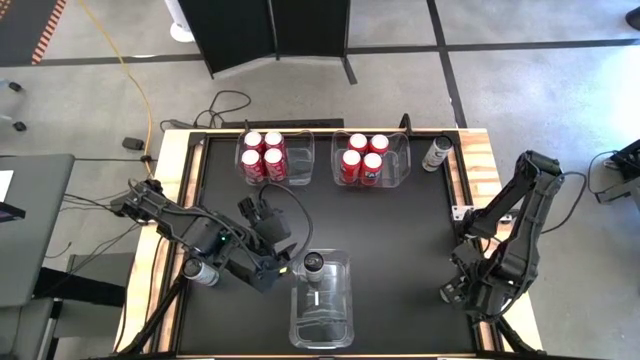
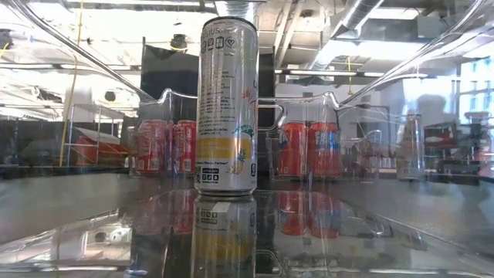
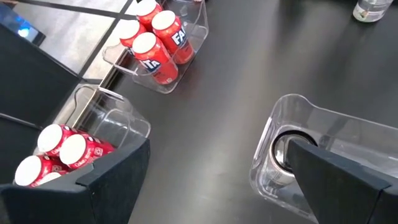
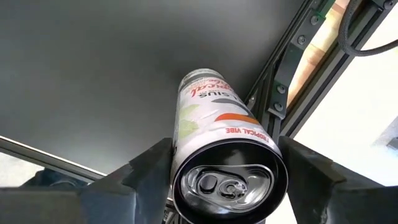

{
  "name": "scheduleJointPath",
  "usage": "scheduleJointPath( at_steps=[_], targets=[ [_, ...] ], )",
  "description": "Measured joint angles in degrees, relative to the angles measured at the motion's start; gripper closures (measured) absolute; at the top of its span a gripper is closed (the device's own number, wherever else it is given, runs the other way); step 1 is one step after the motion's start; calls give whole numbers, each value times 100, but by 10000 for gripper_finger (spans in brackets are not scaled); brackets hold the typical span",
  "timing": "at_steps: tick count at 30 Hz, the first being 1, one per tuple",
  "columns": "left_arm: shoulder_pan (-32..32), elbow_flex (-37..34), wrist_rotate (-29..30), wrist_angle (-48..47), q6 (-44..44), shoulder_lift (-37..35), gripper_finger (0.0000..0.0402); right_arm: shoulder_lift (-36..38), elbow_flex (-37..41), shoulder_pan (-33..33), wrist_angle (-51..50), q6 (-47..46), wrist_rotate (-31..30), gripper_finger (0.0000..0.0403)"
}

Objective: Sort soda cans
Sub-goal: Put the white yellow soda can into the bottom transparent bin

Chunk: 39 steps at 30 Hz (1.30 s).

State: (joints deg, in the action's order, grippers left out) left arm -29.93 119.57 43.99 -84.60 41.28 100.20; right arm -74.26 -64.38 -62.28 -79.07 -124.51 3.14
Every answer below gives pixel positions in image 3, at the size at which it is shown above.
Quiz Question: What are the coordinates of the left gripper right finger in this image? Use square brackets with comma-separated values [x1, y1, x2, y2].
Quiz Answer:
[286, 138, 398, 224]

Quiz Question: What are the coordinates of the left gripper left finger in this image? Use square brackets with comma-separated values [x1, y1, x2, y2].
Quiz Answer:
[0, 137, 151, 224]

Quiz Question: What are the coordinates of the red Coca-Cola can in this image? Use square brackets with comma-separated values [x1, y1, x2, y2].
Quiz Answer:
[14, 154, 71, 187]
[30, 172, 63, 189]
[58, 133, 116, 170]
[37, 123, 78, 156]

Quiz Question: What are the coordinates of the clear plastic bin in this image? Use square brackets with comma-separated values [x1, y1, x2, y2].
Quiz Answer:
[101, 0, 210, 95]
[12, 83, 152, 189]
[248, 93, 398, 223]

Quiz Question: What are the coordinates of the white Celsius energy can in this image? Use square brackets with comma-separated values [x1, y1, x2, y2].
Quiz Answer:
[269, 129, 318, 187]

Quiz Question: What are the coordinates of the orange Fanta can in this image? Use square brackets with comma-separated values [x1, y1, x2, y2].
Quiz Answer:
[151, 10, 195, 65]
[132, 32, 180, 85]
[136, 0, 164, 32]
[119, 19, 147, 57]

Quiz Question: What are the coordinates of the clear plastic bottle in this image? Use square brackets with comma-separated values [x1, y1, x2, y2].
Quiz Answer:
[352, 0, 395, 23]

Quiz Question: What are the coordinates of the black folding partition screen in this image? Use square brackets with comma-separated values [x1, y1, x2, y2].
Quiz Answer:
[0, 23, 82, 185]

